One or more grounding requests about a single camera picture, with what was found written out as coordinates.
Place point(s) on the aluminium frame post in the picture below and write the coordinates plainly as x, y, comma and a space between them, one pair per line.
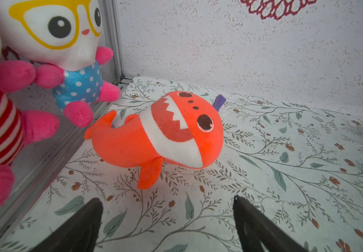
113, 70

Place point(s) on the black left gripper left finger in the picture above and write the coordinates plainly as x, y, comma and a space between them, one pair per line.
78, 234

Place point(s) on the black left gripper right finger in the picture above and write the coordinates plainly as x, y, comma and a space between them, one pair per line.
257, 233

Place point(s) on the orange shark plush toy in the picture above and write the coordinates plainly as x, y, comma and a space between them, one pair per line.
180, 128

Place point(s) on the white plush blue dotted dress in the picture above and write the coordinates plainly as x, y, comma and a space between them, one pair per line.
63, 38

